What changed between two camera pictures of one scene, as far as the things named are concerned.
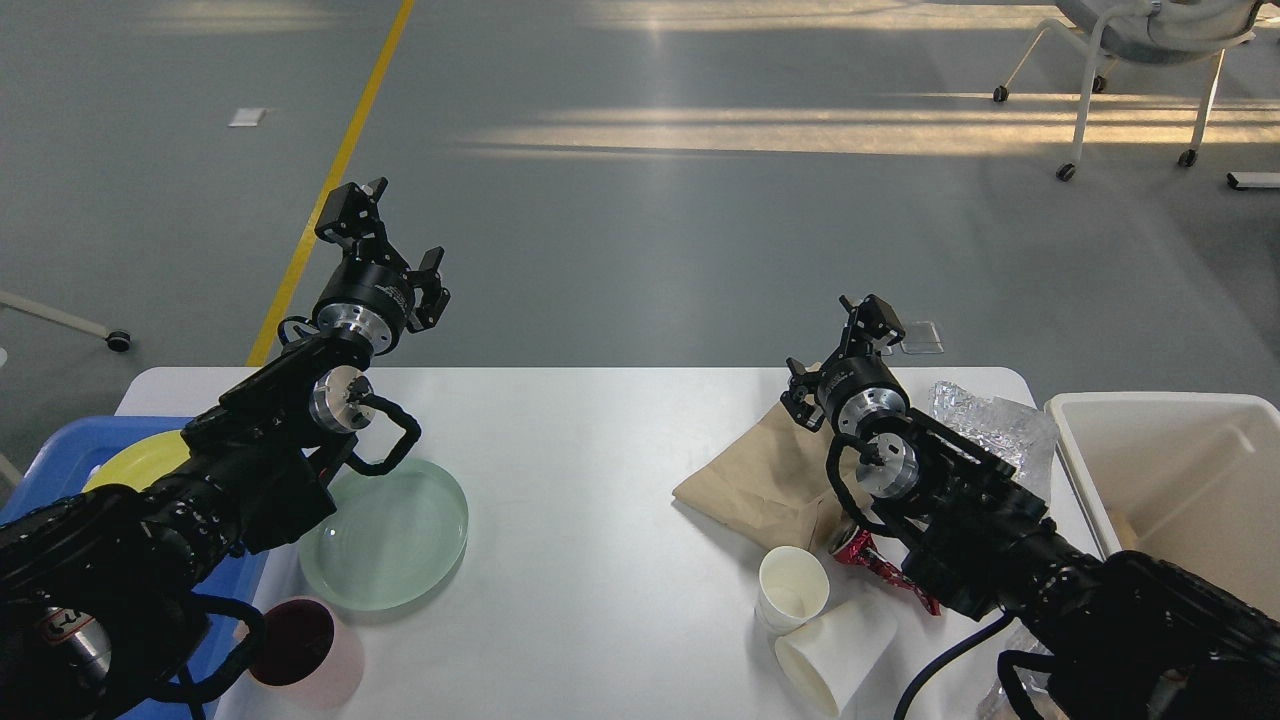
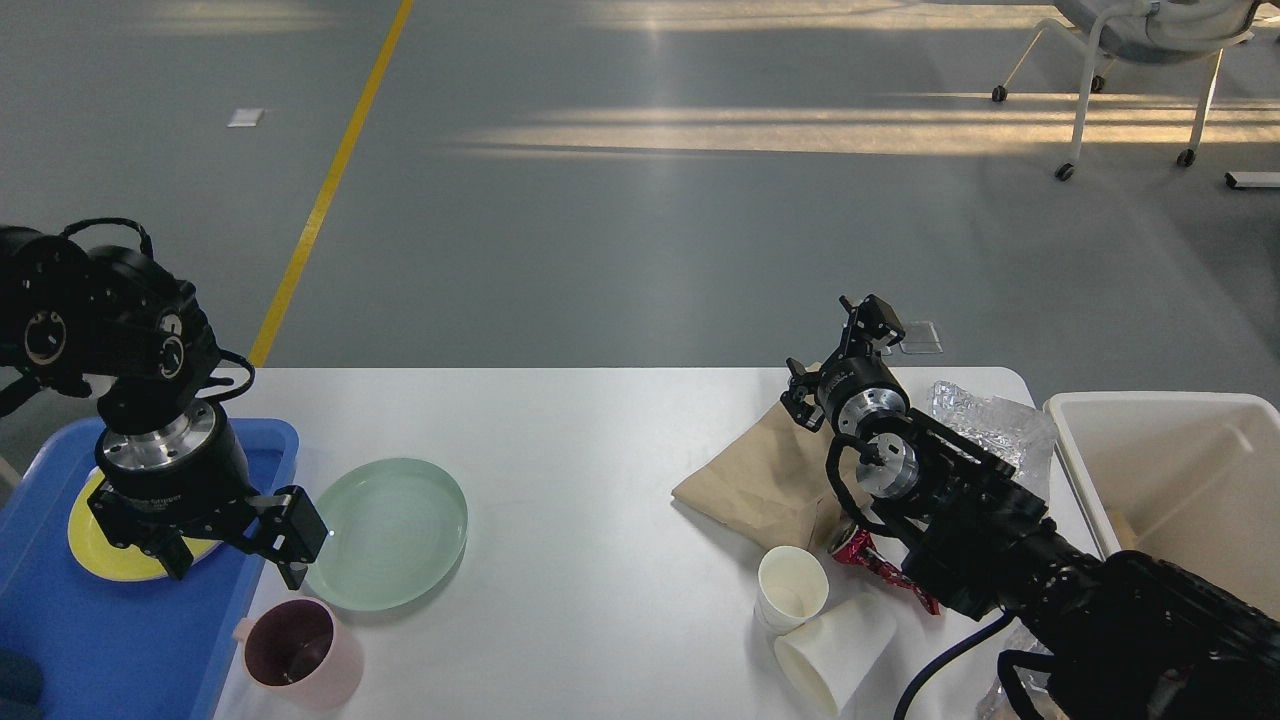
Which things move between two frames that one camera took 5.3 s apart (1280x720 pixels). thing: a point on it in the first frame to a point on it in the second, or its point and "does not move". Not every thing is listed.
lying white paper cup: x=835 y=654 does not move
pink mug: x=304 y=654 does not move
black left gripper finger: x=429 y=284 to x=296 y=533
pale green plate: x=395 y=538 does not move
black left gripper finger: x=352 y=216 to x=174 y=553
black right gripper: x=855 y=386 does not move
